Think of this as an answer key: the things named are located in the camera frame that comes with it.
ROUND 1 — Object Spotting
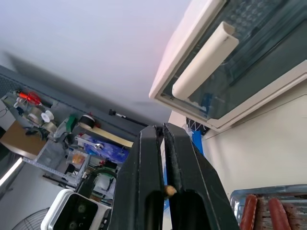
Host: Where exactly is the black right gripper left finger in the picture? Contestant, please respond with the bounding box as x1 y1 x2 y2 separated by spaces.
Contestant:
109 124 166 230

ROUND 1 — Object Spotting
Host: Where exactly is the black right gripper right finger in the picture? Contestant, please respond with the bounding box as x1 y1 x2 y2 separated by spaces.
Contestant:
163 122 240 230

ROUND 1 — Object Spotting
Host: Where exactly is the red sausage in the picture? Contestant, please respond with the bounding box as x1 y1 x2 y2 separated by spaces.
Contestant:
267 198 289 230
239 194 259 230

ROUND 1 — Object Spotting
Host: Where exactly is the metal baking tray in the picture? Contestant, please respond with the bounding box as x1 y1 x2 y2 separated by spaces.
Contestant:
230 184 307 230

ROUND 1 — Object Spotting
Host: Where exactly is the blue plastic bag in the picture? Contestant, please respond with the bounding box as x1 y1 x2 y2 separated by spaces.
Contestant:
83 134 130 163

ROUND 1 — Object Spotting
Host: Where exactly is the blue plastic crate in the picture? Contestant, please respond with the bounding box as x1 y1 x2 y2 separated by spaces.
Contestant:
189 130 205 156

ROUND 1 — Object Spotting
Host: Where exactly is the light wooden plank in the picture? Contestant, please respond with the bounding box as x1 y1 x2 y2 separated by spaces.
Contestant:
91 126 134 148

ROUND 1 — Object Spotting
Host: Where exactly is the silver adjustable wrench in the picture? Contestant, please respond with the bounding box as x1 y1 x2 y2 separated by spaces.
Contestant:
74 137 105 151

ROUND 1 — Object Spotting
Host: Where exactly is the black rod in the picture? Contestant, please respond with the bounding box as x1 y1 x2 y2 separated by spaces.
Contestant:
109 109 147 126

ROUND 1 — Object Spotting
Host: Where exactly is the black tape roll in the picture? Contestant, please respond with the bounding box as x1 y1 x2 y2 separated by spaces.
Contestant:
78 114 97 130

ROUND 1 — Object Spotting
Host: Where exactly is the grey metal storage shelf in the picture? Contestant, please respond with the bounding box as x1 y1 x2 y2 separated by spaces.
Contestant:
0 91 135 190

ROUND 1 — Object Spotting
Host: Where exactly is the white spool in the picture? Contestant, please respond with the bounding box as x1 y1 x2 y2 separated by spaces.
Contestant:
40 110 54 123

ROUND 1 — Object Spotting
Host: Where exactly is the brown cardboard box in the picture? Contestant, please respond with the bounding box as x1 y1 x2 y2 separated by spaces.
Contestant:
0 120 47 157

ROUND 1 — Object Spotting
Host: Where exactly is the white oven door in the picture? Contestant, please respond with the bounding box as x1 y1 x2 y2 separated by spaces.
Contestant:
148 0 307 131

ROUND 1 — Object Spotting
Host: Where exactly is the wire fan grille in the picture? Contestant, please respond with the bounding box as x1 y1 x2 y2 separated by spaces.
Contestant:
17 207 51 230

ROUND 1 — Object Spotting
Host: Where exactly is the cream oven door handle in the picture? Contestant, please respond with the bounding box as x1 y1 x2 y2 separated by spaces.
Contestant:
172 21 239 101

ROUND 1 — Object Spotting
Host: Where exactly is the red handled tool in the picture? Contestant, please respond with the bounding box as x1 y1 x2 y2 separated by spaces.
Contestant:
16 90 43 106

